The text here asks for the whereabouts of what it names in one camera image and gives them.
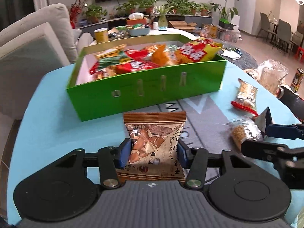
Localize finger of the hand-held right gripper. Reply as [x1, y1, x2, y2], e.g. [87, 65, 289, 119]
[265, 106, 304, 140]
[241, 140, 304, 183]

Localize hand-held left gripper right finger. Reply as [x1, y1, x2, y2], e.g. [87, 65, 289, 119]
[178, 138, 259, 188]

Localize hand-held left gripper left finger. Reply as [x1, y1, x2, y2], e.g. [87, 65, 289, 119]
[51, 138, 132, 188]

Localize clear granola snack packet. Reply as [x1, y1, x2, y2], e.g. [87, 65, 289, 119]
[226, 116, 264, 150]

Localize brown nut snack packet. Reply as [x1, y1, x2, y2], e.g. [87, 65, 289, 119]
[123, 111, 187, 183]

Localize clear red-ended snack packet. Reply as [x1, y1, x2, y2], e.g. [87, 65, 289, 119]
[231, 78, 259, 117]

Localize green cardboard box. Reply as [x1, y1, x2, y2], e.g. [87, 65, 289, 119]
[66, 34, 227, 122]

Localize pile of assorted snacks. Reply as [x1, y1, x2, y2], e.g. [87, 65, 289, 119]
[89, 38, 224, 81]

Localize black rounded device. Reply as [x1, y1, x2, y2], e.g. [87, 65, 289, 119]
[278, 85, 304, 121]

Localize black and yellow can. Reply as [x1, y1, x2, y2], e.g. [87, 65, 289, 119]
[291, 68, 304, 93]

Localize clear storage box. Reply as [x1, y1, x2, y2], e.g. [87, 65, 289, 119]
[218, 27, 243, 42]

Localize small packet heap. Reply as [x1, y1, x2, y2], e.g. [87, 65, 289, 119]
[108, 26, 129, 40]

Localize yellow cardboard box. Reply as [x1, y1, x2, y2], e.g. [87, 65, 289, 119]
[202, 24, 219, 38]

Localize blue tray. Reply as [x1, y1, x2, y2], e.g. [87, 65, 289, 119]
[126, 25, 151, 37]

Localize white round coffee table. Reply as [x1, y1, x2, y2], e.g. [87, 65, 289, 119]
[91, 27, 197, 44]

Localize open brown cardboard box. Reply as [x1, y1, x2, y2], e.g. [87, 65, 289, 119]
[167, 20, 197, 32]

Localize tall large-leaf plant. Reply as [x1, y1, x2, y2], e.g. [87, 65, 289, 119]
[211, 0, 239, 26]

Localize orange tissue box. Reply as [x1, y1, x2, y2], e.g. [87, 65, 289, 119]
[126, 12, 149, 26]

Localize beige sofa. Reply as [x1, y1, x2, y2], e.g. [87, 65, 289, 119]
[0, 3, 93, 119]

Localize spider plant in vase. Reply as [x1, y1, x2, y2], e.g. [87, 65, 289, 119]
[154, 5, 175, 28]

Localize small potted green plant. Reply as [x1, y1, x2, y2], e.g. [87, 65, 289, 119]
[199, 2, 212, 17]

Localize bushy potted green plant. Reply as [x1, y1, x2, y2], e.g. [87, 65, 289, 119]
[166, 0, 200, 16]

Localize red flower bouquet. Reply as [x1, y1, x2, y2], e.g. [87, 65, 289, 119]
[70, 0, 86, 21]

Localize dark glass door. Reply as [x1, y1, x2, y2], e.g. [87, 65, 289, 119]
[0, 0, 34, 30]

